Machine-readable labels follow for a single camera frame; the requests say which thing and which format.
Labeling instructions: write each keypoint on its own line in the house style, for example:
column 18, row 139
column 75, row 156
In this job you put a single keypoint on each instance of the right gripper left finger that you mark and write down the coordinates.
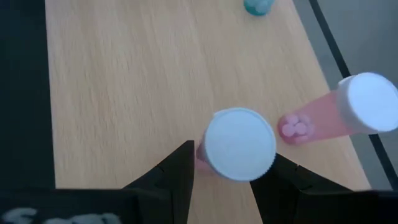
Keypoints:
column 174, row 186

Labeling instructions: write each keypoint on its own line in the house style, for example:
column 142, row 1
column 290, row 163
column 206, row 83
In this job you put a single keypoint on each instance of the teal medicine bottle white cap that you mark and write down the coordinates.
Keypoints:
column 258, row 7

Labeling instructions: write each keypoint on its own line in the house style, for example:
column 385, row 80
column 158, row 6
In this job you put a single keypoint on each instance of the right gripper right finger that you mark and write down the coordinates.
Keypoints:
column 289, row 199

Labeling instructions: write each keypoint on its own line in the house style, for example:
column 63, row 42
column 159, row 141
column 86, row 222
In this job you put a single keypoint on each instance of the orange medicine bottle white cap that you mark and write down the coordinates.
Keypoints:
column 367, row 102
column 239, row 143

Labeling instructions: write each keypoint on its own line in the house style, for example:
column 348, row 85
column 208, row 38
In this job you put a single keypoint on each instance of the wooden shelf black metal legs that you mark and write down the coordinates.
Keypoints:
column 124, row 93

